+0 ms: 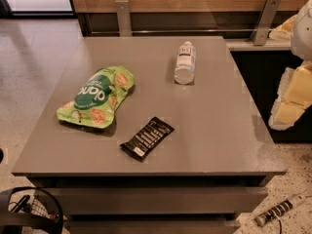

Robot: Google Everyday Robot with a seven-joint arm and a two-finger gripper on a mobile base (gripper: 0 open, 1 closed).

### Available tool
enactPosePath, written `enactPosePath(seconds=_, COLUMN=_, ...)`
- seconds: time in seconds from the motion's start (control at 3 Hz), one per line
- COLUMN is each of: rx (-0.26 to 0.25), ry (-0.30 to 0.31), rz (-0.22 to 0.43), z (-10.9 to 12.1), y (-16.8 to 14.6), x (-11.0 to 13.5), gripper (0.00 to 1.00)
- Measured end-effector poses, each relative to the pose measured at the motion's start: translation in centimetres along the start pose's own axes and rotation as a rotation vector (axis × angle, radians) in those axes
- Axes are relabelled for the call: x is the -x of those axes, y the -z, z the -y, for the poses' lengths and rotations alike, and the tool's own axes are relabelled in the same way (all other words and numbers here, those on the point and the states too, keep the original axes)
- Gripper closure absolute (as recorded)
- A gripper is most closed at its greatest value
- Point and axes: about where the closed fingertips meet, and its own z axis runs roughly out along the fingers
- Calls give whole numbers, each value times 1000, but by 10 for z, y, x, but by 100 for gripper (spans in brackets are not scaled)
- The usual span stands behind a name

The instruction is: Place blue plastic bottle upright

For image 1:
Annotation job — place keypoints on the left metal bracket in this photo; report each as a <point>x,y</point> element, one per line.
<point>124,18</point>

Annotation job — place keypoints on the white power strip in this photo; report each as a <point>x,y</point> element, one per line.
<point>280,209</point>

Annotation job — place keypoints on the black wire basket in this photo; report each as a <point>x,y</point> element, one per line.
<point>30,207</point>

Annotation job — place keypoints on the clear plastic water bottle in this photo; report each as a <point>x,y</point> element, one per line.
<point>185,63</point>

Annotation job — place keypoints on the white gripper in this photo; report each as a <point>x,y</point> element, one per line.
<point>302,36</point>

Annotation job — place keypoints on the black candy bar wrapper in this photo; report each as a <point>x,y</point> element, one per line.
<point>147,139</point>

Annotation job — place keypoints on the grey lower drawer front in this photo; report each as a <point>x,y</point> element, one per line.
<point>153,227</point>

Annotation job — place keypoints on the grey drawer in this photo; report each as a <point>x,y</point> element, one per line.
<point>153,227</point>
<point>163,201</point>

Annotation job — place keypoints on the green snack bag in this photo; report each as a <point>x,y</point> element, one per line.
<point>98,99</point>

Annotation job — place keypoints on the grey upper drawer front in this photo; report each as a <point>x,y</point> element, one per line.
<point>163,201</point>

